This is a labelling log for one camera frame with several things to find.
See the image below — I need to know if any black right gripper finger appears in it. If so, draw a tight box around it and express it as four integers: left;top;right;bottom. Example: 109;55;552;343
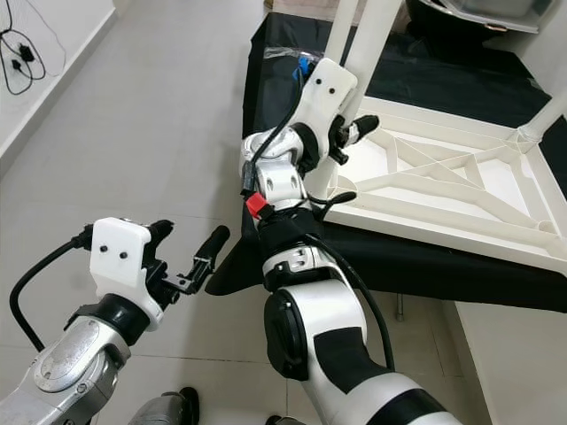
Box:
346;114;381;144

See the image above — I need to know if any white plastic table leg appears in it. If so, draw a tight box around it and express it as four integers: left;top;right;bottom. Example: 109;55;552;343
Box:
306;0;404;200
323;0;360;65
514;89;567;147

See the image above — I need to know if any white plastic children table top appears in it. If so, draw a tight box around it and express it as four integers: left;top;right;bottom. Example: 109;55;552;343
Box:
306;96;567;277

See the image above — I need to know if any clear plastic film scrap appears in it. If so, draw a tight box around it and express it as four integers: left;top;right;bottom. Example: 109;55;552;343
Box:
266;49;307;63

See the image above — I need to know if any black tablecloth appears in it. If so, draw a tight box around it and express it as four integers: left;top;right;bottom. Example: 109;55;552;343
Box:
204;11;567;313

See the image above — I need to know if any patterned beige cloth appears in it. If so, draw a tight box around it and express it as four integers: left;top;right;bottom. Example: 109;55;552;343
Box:
270;0;338;23

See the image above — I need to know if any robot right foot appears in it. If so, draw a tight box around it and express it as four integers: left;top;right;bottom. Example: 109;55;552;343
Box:
266;414;311;425

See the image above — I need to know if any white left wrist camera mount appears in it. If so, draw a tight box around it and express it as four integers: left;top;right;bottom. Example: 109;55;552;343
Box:
90;217;165;330

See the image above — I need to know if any black cable on wall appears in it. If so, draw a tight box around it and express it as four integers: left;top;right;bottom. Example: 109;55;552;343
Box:
0;0;67;97

